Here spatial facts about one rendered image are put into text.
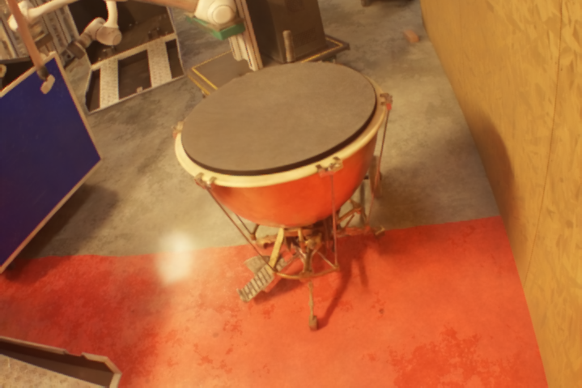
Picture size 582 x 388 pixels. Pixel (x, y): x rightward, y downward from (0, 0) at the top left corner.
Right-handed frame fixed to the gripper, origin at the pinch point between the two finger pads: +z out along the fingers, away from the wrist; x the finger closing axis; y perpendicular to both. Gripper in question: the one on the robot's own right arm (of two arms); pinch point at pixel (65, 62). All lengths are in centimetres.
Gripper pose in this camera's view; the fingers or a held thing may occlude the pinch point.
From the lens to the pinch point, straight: 310.4
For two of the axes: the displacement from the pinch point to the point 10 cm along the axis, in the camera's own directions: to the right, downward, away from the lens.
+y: 6.3, 0.1, -7.7
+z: -4.7, 8.0, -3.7
